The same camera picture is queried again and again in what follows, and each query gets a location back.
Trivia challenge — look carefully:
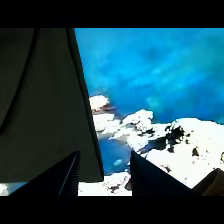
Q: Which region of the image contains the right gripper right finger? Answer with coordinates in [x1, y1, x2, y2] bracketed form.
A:
[129, 150, 197, 197]

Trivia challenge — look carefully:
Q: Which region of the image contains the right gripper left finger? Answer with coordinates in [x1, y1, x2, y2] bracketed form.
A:
[9, 150, 81, 197]

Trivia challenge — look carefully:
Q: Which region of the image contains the grey T-shirt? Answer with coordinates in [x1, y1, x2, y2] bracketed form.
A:
[0, 27, 105, 184]

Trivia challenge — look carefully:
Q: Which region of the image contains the brown garment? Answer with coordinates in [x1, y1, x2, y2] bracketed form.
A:
[192, 167, 224, 197]

